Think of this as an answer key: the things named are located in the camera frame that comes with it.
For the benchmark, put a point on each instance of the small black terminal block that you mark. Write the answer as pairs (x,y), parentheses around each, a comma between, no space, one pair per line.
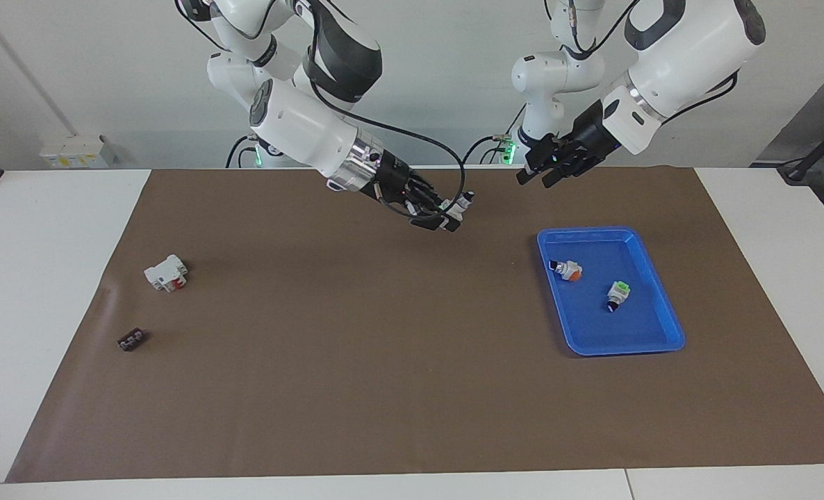
(130,339)

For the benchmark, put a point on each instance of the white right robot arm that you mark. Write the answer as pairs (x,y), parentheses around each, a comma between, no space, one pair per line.
(301,125)

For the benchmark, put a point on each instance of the orange capped selector switch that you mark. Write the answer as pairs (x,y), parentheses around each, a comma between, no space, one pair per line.
(570,270)

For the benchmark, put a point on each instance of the brown table mat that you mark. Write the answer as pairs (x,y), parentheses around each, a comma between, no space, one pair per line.
(384,347)

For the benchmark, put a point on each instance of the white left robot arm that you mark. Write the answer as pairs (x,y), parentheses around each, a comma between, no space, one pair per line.
(690,55)

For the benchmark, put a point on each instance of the blue plastic tray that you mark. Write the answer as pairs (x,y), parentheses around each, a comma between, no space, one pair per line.
(592,326)

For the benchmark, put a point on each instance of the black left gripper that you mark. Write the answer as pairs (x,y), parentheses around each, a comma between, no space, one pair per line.
(586,142)

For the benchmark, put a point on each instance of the black stand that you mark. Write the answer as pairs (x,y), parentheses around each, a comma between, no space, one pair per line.
(811,156)

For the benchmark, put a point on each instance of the white circuit breaker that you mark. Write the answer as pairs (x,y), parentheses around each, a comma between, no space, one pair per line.
(164,272)

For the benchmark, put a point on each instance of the green capped selector switch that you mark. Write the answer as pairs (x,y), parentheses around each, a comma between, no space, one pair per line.
(618,293)
(461,205)

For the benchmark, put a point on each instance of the white wall socket box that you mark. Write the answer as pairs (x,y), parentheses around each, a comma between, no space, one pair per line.
(75,151)

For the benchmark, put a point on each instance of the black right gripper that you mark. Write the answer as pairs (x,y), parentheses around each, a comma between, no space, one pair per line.
(398,184)

